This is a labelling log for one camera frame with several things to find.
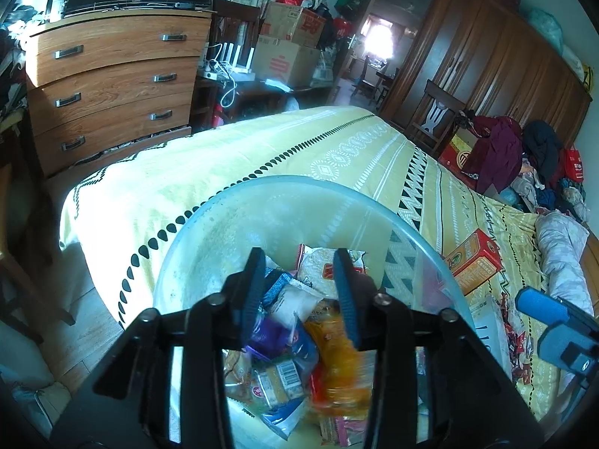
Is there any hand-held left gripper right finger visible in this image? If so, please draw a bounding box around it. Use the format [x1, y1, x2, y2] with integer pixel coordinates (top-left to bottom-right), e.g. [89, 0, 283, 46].
[333, 248, 546, 449]

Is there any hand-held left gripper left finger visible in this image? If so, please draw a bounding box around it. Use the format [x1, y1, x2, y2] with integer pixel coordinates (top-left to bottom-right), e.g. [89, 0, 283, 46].
[49, 247, 267, 449]

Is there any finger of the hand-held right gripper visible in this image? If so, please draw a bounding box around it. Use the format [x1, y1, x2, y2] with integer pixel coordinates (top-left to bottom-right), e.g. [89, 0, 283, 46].
[537, 319, 599, 377]
[515, 287, 574, 326]

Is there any clear plastic basin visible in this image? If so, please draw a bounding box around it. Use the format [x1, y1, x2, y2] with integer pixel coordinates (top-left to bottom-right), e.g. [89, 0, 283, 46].
[152, 175, 478, 449]

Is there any orange snack bag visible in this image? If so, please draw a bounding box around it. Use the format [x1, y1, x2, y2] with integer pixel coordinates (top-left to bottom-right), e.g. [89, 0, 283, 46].
[304, 299, 375, 417]

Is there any blue striped snack packet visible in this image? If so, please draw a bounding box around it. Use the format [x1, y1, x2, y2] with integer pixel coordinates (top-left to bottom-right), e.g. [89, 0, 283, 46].
[262, 269, 293, 307]

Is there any rice cracker packet red label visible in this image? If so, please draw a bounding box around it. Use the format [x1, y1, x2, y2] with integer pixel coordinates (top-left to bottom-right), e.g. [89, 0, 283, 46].
[296, 243, 368, 300]

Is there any purple snack packet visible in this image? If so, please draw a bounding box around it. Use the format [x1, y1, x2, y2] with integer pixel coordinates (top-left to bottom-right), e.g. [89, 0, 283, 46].
[246, 313, 293, 361]

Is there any grey floral quilt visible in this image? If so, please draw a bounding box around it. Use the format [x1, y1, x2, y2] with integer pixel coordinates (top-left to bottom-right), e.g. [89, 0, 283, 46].
[533, 213, 595, 314]

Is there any white paper box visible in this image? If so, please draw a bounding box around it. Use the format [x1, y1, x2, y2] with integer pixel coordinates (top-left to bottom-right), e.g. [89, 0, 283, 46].
[470, 297, 513, 366]

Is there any blue foil snack packet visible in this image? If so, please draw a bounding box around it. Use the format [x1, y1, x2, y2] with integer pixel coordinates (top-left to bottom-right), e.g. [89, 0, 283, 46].
[290, 320, 321, 375]

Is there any orange cardboard box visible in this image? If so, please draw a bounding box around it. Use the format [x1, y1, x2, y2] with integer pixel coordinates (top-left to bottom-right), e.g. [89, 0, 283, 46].
[442, 228, 504, 295]

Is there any green peanut packet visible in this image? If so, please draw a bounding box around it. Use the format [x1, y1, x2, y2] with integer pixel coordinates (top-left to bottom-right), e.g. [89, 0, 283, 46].
[225, 351, 267, 412]

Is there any barcode cracker packet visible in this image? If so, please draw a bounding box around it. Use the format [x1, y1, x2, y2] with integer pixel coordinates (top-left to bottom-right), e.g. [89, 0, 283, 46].
[255, 358, 305, 407]

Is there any blue and white snack packet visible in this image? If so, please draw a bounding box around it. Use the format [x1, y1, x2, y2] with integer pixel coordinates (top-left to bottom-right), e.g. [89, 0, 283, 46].
[259, 397, 307, 440]

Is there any pink snack packet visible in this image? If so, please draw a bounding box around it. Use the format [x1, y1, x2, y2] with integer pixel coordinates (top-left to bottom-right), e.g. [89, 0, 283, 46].
[320, 416, 370, 447]

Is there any yellow patterned bedsheet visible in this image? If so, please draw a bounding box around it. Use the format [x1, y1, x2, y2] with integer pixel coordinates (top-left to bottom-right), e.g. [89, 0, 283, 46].
[58, 105, 590, 422]

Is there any red shopping bag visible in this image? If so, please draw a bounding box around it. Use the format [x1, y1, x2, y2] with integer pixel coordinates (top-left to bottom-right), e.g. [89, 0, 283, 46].
[564, 147, 586, 183]

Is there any dark clothing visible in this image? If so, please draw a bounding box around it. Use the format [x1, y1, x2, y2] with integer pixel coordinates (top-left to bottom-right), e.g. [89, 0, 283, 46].
[522, 120, 565, 183]

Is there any maroon clothing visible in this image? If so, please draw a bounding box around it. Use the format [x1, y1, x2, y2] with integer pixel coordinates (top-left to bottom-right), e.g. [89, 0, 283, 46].
[463, 116, 525, 192]

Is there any red gift box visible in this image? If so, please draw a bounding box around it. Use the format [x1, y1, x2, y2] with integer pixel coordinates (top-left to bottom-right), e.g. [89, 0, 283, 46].
[440, 135, 483, 181]

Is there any wooden chair white inlay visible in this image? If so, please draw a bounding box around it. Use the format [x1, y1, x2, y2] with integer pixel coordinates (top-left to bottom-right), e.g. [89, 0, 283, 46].
[407, 79, 469, 155]

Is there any wooden dining chair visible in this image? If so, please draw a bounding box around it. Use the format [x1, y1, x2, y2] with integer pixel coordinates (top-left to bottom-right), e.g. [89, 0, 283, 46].
[353, 56, 380, 99]

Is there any white printed sack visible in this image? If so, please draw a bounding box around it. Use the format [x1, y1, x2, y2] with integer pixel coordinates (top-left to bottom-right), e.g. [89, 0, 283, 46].
[313, 51, 338, 87]

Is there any white router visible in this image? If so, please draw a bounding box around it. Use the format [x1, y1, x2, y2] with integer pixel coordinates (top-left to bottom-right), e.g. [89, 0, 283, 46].
[208, 42, 256, 76]

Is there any large brown cardboard box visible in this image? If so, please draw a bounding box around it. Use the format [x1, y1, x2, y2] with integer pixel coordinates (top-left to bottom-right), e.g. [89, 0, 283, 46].
[253, 35, 321, 87]

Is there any wooden dresser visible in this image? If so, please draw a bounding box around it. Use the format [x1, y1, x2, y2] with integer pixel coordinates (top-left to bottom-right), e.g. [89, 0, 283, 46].
[23, 7, 213, 178]

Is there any wooden wardrobe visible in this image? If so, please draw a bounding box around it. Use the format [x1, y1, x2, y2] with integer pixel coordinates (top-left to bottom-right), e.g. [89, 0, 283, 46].
[379, 0, 593, 160]

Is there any red printed cardboard box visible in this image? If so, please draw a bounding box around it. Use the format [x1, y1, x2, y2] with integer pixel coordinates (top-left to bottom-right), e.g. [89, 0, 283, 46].
[259, 2, 327, 50]

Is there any dark wooden chair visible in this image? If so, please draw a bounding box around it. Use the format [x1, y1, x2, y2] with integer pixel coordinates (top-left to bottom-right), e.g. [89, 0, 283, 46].
[213, 0, 263, 57]

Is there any paper cup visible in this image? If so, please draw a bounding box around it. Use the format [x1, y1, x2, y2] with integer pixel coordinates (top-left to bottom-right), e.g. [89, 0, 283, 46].
[49, 0, 76, 22]

